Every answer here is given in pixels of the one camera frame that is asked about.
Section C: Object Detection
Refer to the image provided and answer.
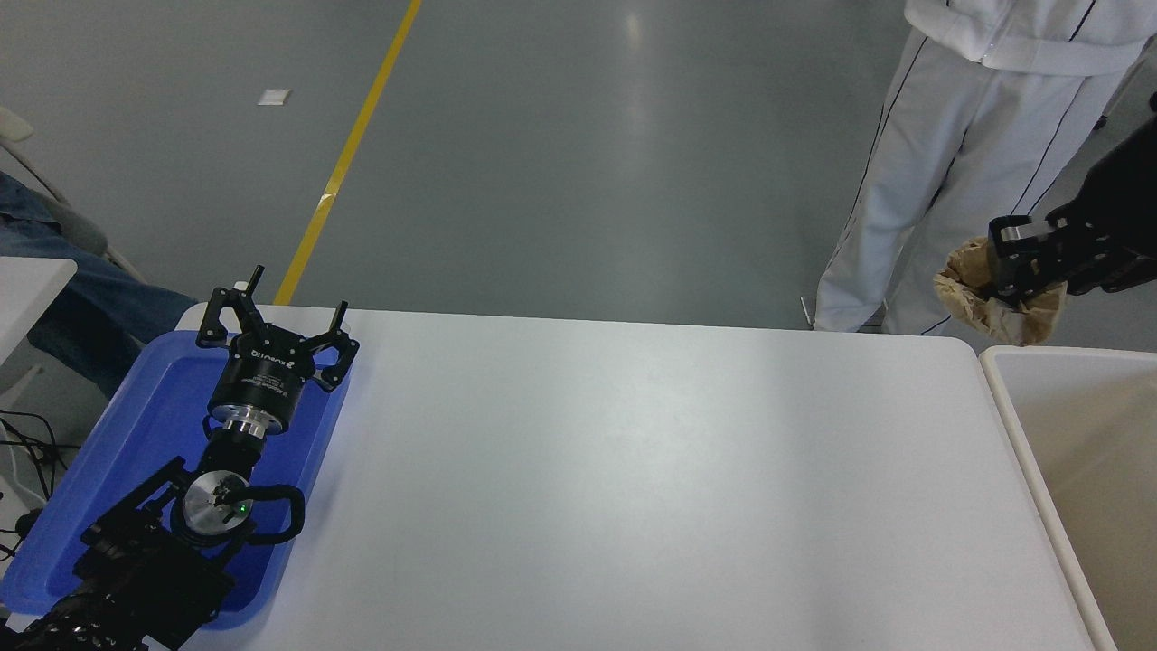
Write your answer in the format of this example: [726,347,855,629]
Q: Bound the seated person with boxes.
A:
[0,172,198,399]

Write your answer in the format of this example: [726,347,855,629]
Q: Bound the tan paper ball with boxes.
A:
[934,237,1068,348]

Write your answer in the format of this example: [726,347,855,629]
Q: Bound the small white side table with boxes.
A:
[0,257,78,363]

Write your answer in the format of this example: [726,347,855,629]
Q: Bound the large pale bin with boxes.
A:
[979,345,1157,651]

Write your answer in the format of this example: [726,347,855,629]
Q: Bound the black floor cables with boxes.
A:
[0,411,64,561]

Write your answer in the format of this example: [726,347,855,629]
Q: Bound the grey and white chair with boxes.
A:
[0,107,150,290]

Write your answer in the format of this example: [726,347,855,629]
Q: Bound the blue plastic tray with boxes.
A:
[0,330,353,631]

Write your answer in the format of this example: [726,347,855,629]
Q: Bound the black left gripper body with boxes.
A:
[210,333,319,428]

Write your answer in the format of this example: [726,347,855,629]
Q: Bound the standing person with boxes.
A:
[812,0,1157,337]

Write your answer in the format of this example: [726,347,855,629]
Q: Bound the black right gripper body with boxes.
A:
[1047,116,1157,272]

